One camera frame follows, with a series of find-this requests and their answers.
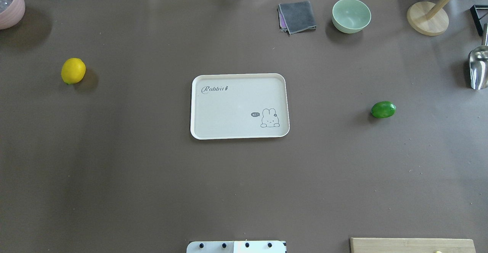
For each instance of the yellow lemon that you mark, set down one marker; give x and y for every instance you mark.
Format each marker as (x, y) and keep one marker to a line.
(73, 71)

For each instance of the cream rabbit tray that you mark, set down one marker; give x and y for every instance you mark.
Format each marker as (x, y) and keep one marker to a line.
(239, 106)

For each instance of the black glass rack tray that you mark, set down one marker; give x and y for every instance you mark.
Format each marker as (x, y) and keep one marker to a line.
(477, 18)

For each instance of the grey folded cloth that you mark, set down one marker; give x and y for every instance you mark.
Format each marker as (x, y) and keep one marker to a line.
(296, 17)

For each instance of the green lime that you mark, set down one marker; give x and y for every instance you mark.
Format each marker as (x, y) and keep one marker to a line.
(383, 109)

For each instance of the mint green bowl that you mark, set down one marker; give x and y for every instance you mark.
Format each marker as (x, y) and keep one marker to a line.
(350, 16)

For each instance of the wooden cutting board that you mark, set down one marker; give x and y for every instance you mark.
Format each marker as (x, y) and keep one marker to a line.
(411, 245)

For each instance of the wooden mug tree stand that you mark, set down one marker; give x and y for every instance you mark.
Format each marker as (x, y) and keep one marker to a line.
(428, 18)

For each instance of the metal scoop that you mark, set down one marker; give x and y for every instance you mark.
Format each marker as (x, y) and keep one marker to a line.
(478, 63)

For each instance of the pink bowl with ice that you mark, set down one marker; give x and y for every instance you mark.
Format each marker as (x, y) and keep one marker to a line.
(11, 12)

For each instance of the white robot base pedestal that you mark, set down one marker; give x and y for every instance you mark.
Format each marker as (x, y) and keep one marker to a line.
(236, 246)

